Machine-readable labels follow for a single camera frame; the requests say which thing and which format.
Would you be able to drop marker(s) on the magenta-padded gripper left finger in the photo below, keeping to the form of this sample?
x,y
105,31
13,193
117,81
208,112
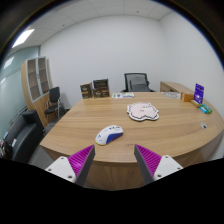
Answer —
x,y
80,160

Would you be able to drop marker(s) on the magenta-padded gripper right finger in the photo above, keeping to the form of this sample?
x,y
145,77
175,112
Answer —
x,y
150,160

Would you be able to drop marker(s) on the white blue computer mouse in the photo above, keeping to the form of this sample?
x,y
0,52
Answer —
x,y
108,135

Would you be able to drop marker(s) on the pink cloud-shaped mouse pad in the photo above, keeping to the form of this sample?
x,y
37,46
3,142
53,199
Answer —
x,y
142,111

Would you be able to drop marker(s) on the black leather sofa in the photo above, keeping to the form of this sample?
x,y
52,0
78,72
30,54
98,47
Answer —
x,y
21,136

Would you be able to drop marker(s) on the small white sticker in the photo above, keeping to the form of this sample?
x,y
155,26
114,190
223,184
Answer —
x,y
203,125

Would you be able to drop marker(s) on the small black office chair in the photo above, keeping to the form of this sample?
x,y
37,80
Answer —
x,y
54,100

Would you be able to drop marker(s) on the round white disc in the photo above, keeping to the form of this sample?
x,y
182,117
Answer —
x,y
171,95

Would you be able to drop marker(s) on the small brown cardboard box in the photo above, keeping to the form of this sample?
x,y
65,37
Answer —
x,y
86,90

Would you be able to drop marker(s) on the printed paper sheet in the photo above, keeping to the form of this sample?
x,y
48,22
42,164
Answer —
x,y
122,95

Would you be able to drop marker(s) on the wide brown cardboard box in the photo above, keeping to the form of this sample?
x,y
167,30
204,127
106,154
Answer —
x,y
101,93

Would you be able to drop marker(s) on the small orange wooden box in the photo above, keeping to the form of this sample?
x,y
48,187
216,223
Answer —
x,y
187,97

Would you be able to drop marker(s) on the small green packet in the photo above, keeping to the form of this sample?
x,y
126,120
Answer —
x,y
206,108

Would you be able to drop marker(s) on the wooden side cabinet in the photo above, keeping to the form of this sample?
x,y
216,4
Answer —
x,y
173,86

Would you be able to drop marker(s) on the black mesh office chair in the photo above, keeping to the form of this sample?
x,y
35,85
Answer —
x,y
137,83

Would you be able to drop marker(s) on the purple sign card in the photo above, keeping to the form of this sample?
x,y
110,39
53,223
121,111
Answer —
x,y
199,93

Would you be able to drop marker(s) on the wooden shelf unit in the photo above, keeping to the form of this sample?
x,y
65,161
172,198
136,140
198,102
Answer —
x,y
35,83

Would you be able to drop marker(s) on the ceiling light panel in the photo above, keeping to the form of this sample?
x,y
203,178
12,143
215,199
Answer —
x,y
23,37

